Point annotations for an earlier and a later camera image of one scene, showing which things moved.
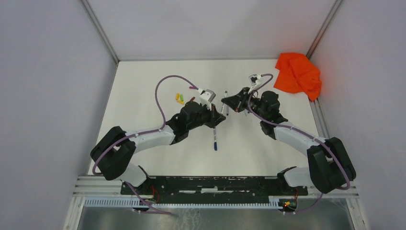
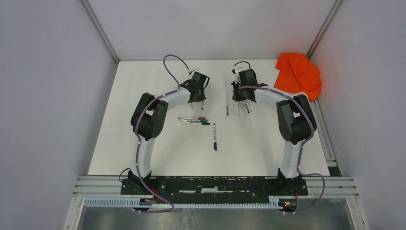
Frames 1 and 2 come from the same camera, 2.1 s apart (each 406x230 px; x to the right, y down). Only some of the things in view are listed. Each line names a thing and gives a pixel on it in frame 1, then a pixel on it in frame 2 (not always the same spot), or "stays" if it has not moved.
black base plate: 214,188 stays
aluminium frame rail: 95,187 stays
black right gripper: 238,101 -> 236,85
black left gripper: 215,118 -> 202,97
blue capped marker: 215,141 stays
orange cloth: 297,74 stays
